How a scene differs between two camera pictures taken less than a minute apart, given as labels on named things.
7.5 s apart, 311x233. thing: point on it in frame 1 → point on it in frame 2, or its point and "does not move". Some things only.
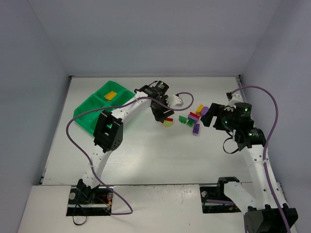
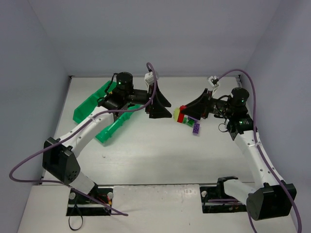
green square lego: x=190 y=123 does not move
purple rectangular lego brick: x=196 y=128 does not move
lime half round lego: x=167 y=123 → x=176 y=113
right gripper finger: x=207 y=118 → x=196 y=110
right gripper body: x=216 y=116 → x=207 y=104
